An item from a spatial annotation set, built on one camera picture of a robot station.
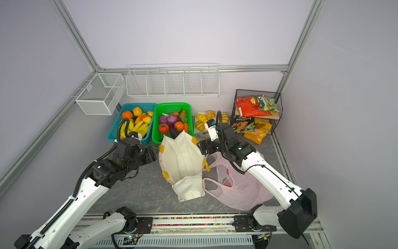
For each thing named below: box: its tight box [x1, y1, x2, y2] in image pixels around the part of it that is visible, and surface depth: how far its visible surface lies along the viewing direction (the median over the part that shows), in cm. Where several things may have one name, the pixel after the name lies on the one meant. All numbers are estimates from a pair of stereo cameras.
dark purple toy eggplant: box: [168, 123, 180, 140], surface depth 108 cm
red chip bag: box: [236, 95, 273, 118], surface depth 99 cm
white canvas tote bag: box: [158, 129, 211, 203], surface depth 85 cm
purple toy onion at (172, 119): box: [166, 114, 178, 124], surface depth 111 cm
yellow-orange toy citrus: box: [132, 106, 143, 117], surface depth 115 cm
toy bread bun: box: [205, 110, 217, 120], surface depth 118 cm
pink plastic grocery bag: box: [202, 151, 275, 212], surface depth 83 cm
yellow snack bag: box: [243, 118, 273, 145], surface depth 104 cm
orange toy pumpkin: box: [174, 121, 185, 132], surface depth 109 cm
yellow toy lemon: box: [142, 116, 152, 124], surface depth 109 cm
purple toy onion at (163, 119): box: [159, 115, 168, 124], surface depth 111 cm
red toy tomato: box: [158, 122, 170, 134], surface depth 107 cm
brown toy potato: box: [179, 109, 188, 119], surface depth 118 cm
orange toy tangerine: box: [121, 110, 133, 119], surface depth 112 cm
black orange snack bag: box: [232, 116, 256, 134], surface depth 108 cm
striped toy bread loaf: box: [195, 113, 209, 124], surface depth 118 cm
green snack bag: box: [256, 95, 280, 113], surface depth 99 cm
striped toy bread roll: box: [195, 120, 206, 132], surface depth 114 cm
